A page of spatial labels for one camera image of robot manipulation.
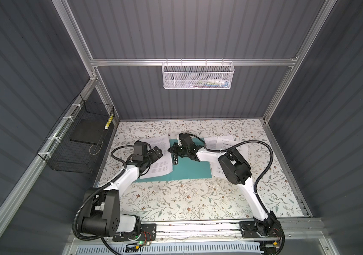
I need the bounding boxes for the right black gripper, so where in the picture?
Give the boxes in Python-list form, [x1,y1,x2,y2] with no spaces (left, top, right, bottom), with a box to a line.
[168,143,190,158]

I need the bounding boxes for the printed paper sheet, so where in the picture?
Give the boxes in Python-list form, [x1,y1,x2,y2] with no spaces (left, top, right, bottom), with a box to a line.
[140,133,173,180]
[205,135,249,180]

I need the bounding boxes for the teal paper folder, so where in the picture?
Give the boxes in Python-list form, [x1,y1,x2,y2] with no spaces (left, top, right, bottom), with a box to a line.
[137,139,212,183]

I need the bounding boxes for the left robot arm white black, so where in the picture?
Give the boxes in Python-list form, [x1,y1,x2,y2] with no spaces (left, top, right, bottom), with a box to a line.
[72,140,163,241]

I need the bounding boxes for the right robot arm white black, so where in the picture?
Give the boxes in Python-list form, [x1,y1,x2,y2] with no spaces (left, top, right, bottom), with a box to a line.
[168,133,284,238]

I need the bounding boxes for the floral table mat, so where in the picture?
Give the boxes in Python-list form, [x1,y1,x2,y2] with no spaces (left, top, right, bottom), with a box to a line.
[100,119,303,222]

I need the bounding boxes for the yellow marker pen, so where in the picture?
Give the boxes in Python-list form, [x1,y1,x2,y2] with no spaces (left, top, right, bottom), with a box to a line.
[104,115,113,130]

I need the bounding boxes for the black flat pad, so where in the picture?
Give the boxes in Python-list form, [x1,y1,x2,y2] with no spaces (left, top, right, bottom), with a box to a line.
[70,120,107,145]

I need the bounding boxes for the pens in white basket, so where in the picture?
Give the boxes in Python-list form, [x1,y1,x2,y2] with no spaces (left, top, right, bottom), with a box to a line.
[186,79,230,89]

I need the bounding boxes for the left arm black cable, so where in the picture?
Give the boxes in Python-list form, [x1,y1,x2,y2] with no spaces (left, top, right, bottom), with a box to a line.
[72,145,136,255]

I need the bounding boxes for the white wire mesh basket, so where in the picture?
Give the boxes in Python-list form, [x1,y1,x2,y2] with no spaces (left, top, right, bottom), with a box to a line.
[161,61,235,90]

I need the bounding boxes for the black wire mesh basket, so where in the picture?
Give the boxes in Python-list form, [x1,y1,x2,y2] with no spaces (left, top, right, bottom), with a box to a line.
[37,95,115,174]

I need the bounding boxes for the white perforated cable tray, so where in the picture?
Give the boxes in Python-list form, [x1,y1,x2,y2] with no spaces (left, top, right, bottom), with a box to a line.
[72,241,263,255]

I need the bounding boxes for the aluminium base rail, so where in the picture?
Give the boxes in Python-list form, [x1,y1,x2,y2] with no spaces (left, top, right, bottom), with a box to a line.
[69,218,327,244]

